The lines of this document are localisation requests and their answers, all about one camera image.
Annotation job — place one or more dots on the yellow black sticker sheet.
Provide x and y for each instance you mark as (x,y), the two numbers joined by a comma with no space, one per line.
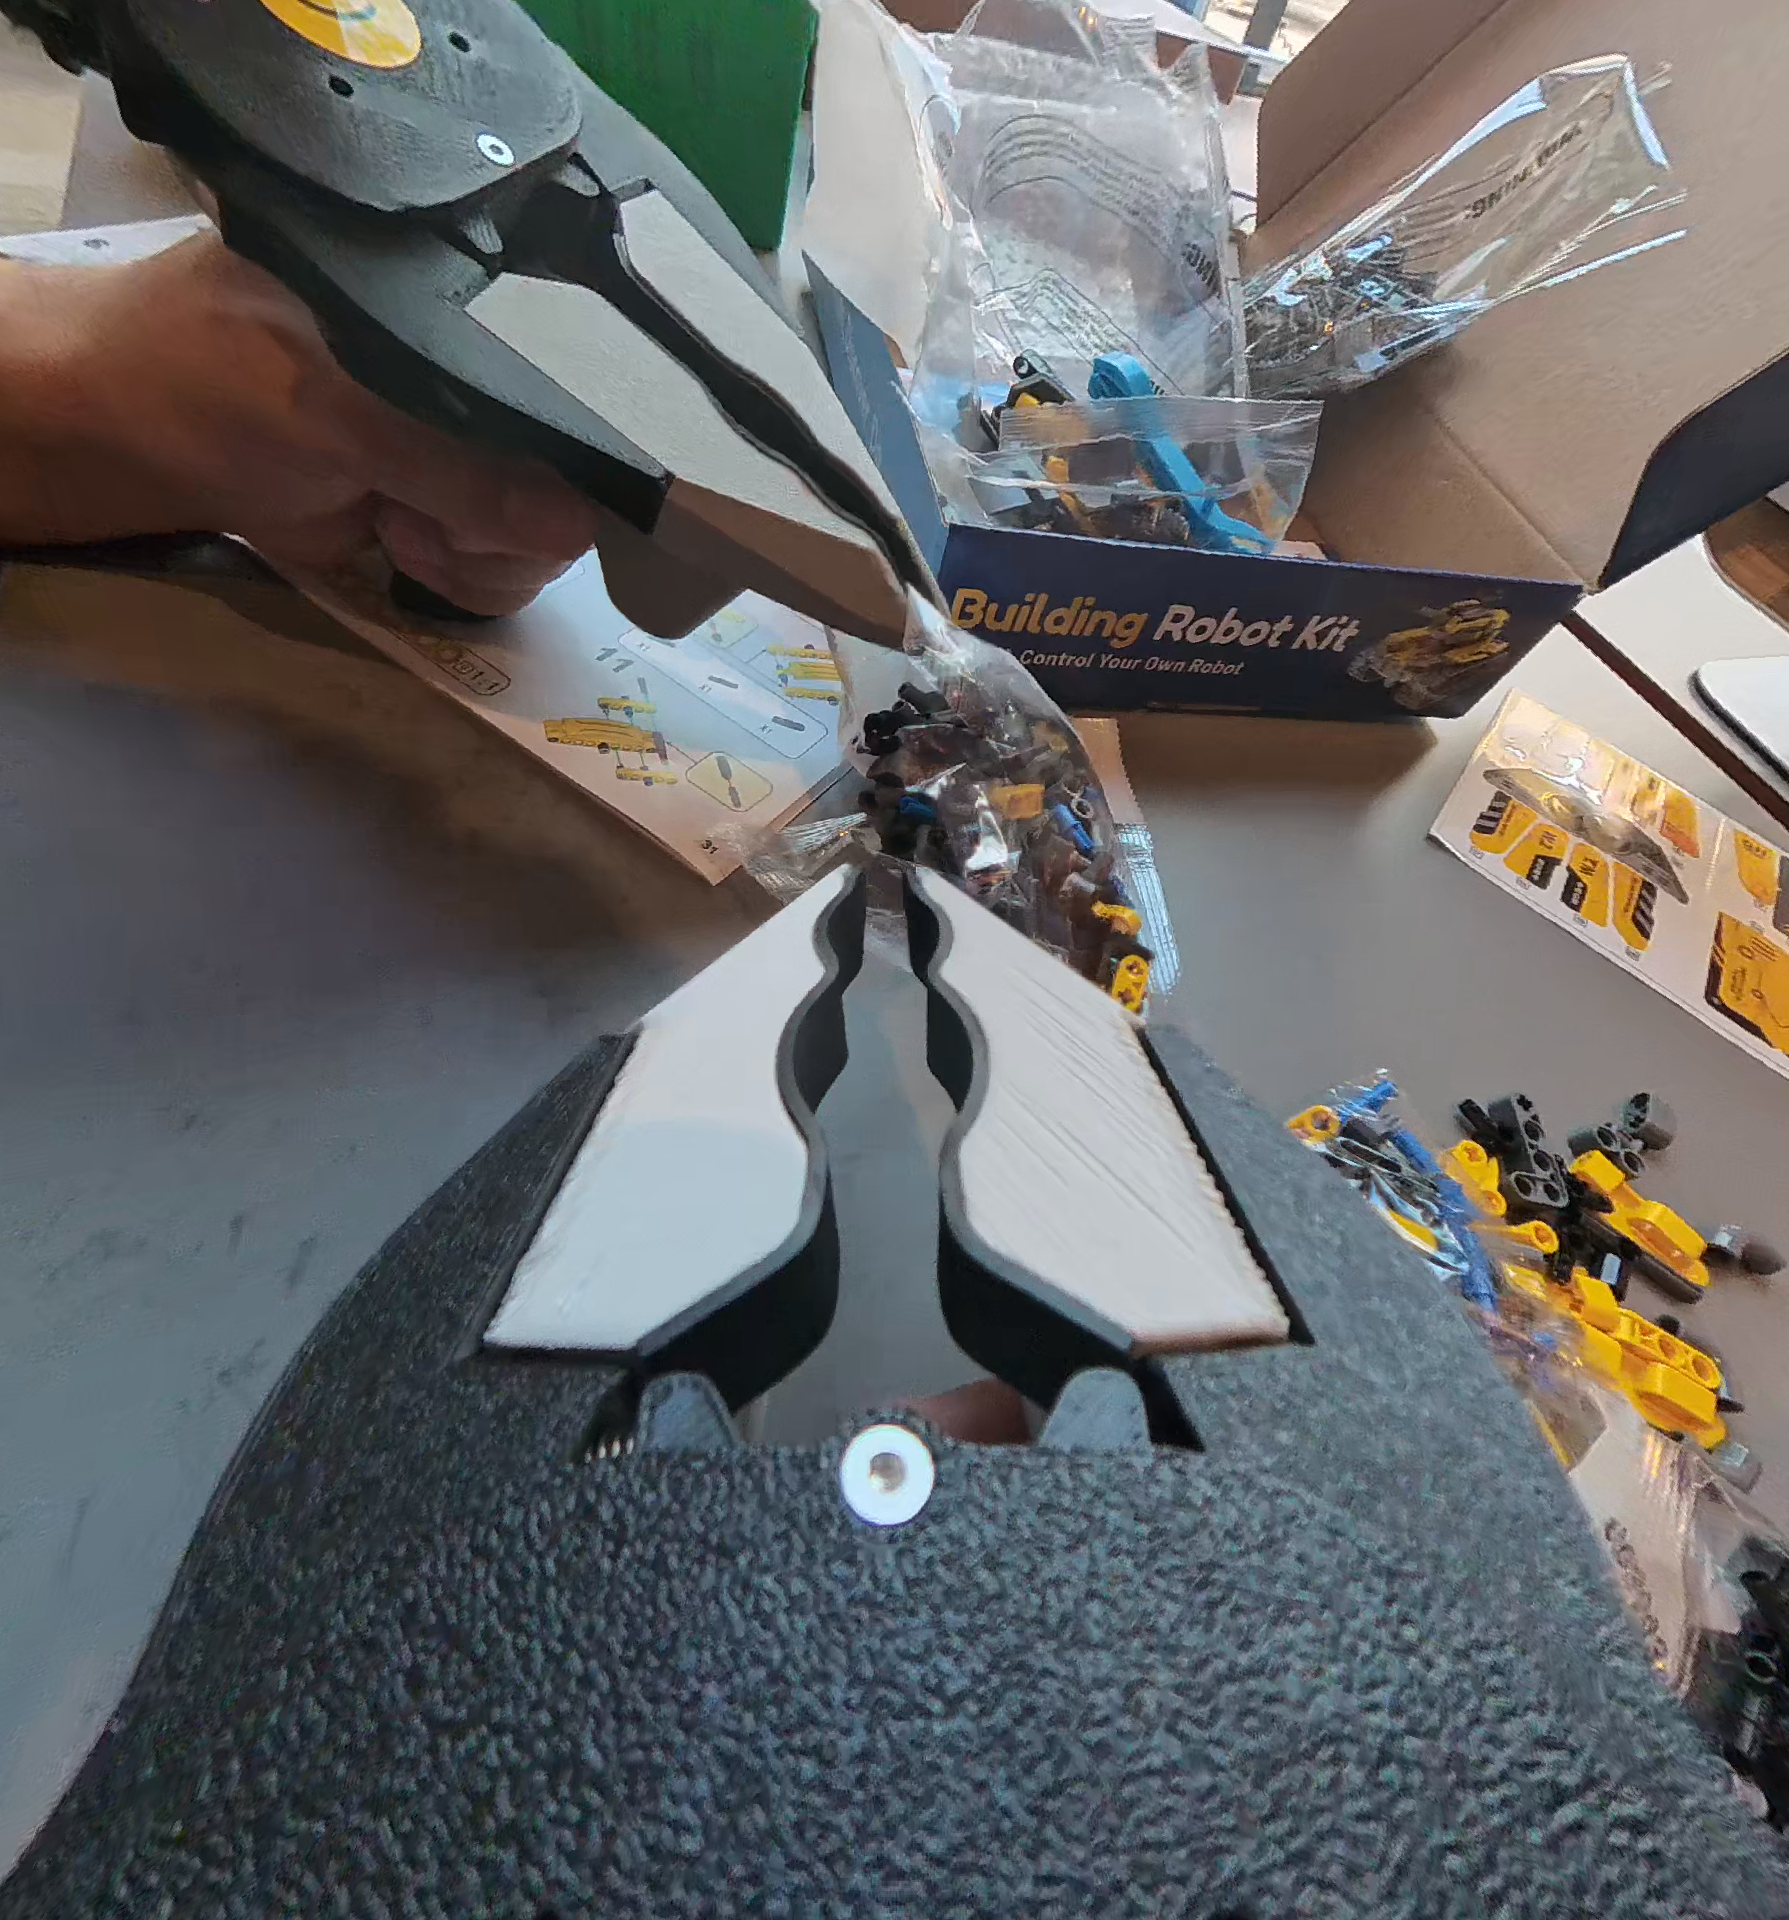
(1614,842)

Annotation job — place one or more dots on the clear bag of yellow parts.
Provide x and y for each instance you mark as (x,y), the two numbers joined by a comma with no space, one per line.
(1779,1650)

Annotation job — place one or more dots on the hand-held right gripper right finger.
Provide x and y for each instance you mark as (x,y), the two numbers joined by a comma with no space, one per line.
(1103,1186)

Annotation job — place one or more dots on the pile of loose toy parts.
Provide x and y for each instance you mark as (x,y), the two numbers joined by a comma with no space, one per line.
(1629,1217)

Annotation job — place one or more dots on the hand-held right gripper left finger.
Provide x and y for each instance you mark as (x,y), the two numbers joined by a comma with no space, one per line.
(667,1186)

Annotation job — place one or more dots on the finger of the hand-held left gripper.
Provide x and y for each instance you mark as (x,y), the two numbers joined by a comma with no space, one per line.
(593,391)
(713,300)

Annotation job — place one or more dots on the clear bag of dark parts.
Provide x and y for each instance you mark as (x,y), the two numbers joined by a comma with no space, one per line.
(984,810)

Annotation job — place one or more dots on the green box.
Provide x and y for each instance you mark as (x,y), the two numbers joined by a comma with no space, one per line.
(713,105)

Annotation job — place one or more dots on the person's left hand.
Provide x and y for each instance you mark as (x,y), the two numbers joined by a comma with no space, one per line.
(309,449)

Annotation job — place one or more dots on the clear bag with blue part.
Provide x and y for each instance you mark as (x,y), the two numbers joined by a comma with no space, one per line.
(1148,436)

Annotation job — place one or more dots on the large clear plastic bag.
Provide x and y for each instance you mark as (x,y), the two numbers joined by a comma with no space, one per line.
(1073,180)

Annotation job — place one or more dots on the blue robot kit box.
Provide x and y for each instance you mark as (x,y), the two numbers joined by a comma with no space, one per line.
(1207,631)

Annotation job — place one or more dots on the clear bag of tiny parts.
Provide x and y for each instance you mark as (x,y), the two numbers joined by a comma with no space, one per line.
(1373,315)

